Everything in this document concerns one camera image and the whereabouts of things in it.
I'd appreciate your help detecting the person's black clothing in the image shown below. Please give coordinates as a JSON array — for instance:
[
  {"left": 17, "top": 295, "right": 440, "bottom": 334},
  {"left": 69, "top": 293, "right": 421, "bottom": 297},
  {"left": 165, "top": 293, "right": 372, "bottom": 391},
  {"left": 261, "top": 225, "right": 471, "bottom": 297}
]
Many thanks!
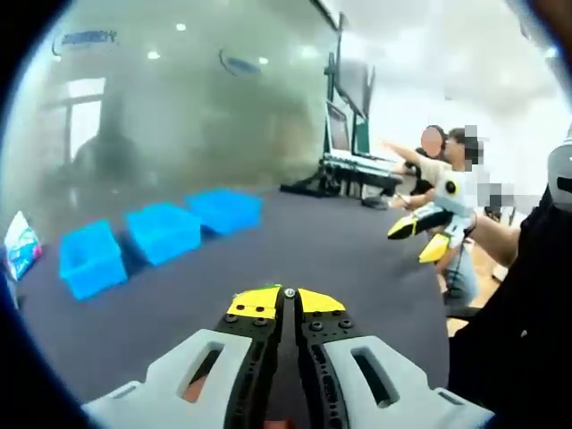
[{"left": 446, "top": 187, "right": 572, "bottom": 429}]

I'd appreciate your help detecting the person's right hand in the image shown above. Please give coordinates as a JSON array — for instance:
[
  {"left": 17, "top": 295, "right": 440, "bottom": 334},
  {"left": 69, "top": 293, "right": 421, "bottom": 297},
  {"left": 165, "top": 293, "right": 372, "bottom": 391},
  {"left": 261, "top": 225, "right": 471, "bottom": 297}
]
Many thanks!
[{"left": 464, "top": 212, "right": 491, "bottom": 245}]

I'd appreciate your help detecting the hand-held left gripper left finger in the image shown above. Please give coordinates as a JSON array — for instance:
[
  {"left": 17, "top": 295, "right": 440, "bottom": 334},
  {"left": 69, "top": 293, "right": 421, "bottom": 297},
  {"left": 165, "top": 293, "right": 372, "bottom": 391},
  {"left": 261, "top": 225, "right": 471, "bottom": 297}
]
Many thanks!
[{"left": 81, "top": 283, "right": 286, "bottom": 429}]

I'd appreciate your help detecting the green-edged monitor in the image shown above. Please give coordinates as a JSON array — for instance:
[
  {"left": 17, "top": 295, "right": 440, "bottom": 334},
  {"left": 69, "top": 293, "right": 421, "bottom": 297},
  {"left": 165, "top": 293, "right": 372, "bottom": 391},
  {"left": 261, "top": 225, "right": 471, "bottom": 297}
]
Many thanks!
[{"left": 351, "top": 116, "right": 372, "bottom": 156}]

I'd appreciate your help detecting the blue plastic bin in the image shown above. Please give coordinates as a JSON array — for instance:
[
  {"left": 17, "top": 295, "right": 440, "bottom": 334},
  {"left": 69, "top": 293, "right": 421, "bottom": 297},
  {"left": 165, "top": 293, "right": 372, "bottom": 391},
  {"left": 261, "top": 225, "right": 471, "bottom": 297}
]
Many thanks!
[
  {"left": 183, "top": 187, "right": 265, "bottom": 238},
  {"left": 57, "top": 218, "right": 129, "bottom": 301},
  {"left": 122, "top": 202, "right": 203, "bottom": 267}
]

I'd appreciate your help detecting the blue white tissue pack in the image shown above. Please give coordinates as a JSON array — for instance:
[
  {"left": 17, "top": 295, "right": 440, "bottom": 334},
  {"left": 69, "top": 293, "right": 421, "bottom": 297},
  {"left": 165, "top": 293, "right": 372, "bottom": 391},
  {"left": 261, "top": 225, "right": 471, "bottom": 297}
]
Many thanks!
[{"left": 3, "top": 210, "right": 44, "bottom": 282}]

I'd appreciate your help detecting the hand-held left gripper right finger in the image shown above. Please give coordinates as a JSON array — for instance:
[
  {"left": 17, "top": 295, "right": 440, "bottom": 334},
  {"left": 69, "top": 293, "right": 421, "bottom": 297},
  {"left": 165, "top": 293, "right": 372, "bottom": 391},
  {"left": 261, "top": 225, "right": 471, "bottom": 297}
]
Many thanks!
[{"left": 292, "top": 287, "right": 495, "bottom": 429}]

